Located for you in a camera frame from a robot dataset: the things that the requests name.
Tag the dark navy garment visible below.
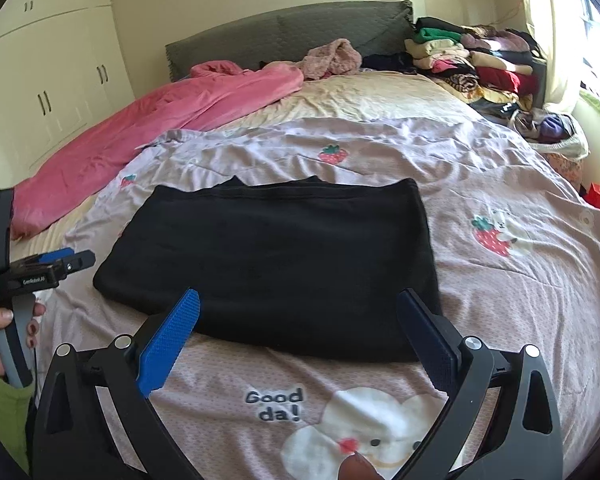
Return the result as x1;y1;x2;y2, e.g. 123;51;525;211
361;52;417;74

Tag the cream bed sheet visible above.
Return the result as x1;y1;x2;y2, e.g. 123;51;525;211
10;72;479;258

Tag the pink fleece blanket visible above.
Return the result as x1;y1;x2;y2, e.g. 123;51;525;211
10;61;303;240

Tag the lilac strawberry print quilt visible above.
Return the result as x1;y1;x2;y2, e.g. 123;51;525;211
38;118;600;479

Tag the right hand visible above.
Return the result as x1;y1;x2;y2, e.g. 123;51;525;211
337;453;384;480

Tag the white wardrobe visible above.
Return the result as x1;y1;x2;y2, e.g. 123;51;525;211
0;0;134;188

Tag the white bag of clothes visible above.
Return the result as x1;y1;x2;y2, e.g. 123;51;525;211
508;108;590;162

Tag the dusty pink fuzzy garment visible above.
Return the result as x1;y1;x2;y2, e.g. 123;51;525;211
298;38;362;80

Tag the pile of folded clothes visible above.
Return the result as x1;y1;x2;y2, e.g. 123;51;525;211
404;16;547;110

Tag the grey padded headboard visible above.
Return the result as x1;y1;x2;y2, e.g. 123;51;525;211
166;0;414;82

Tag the black IKISS sweater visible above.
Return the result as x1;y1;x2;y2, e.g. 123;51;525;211
93;177;441;362

